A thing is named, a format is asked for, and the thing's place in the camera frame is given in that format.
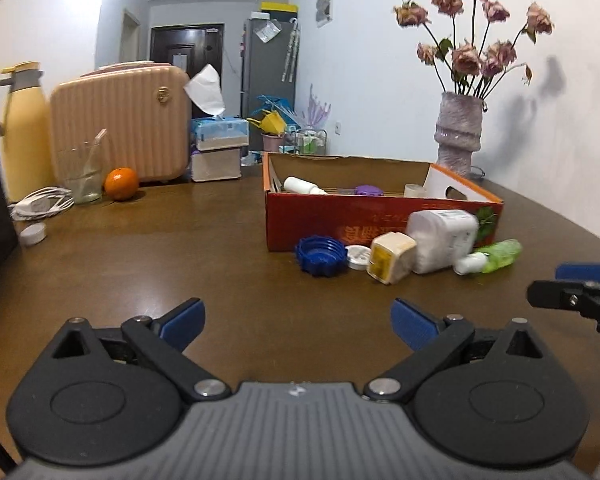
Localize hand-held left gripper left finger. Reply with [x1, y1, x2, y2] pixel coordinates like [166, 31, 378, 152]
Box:
[40, 297, 232, 402]

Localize dark brown entrance door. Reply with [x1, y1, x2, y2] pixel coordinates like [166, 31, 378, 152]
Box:
[150, 23, 225, 81]

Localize pale side door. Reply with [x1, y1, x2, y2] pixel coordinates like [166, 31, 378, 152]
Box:
[120, 8, 141, 68]

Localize purple feathery decoration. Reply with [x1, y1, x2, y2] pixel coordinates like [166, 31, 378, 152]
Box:
[302, 85, 332, 131]

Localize beige cube container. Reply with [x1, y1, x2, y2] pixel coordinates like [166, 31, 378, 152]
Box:
[367, 231, 417, 285]

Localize large white plastic bottle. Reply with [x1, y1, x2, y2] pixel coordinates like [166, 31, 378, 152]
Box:
[405, 208, 480, 275]

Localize grey ceramic vase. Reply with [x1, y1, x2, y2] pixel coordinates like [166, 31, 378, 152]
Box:
[433, 91, 483, 177]

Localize blue plastic item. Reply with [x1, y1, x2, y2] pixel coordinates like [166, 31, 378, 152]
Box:
[256, 94, 296, 121]

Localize folded pale umbrella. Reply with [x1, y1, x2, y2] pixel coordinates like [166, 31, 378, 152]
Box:
[281, 20, 300, 82]

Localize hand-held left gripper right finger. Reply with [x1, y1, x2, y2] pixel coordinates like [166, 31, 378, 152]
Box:
[364, 298, 564, 402]

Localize blue tissue box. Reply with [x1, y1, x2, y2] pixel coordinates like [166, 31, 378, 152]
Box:
[190, 116, 250, 151]

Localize white spray bottle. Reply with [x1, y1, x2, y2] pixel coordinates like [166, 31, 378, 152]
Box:
[283, 176, 330, 196]

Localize yellow watering can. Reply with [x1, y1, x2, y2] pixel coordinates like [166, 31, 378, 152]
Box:
[246, 111, 286, 137]

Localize white tissue sheet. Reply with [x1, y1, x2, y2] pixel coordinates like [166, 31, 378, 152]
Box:
[184, 64, 226, 118]

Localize paper sheet on refrigerator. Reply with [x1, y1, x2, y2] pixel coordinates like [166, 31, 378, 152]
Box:
[255, 21, 282, 43]

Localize red cardboard box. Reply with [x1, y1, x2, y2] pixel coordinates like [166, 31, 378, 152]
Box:
[262, 152, 505, 253]

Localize beige tissue box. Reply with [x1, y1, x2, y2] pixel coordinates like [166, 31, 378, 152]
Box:
[190, 146, 242, 182]

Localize white round lid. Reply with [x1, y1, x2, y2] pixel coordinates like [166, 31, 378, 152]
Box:
[345, 245, 372, 272]

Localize clear drinking glass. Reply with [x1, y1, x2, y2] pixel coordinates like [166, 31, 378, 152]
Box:
[55, 141, 105, 205]

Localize pink ribbed suitcase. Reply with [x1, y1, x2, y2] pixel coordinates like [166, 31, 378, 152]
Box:
[50, 61, 192, 184]

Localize yellow thermos jug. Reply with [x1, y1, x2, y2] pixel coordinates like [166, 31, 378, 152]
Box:
[0, 61, 56, 203]

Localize orange fruit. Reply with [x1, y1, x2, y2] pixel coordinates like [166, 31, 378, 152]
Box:
[104, 167, 140, 202]

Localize grey refrigerator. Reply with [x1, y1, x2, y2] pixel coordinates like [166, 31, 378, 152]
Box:
[240, 17, 299, 111]

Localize wire rack with bottles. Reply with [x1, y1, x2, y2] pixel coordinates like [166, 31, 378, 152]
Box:
[278, 129, 328, 156]

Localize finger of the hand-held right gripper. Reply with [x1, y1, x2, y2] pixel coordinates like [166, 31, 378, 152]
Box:
[527, 280, 600, 334]
[555, 261, 600, 283]

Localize dried pink roses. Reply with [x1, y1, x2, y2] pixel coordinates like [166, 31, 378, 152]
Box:
[392, 0, 556, 98]

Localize green bottle with white cap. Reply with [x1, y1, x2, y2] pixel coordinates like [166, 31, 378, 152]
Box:
[454, 239, 523, 276]

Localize white charger cable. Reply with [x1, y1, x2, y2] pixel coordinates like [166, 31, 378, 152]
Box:
[8, 186, 75, 221]

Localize small white cap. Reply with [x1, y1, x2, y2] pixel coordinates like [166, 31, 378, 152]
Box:
[19, 222, 47, 247]

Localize blue ridged lid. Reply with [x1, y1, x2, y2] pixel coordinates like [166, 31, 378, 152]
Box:
[295, 235, 348, 278]

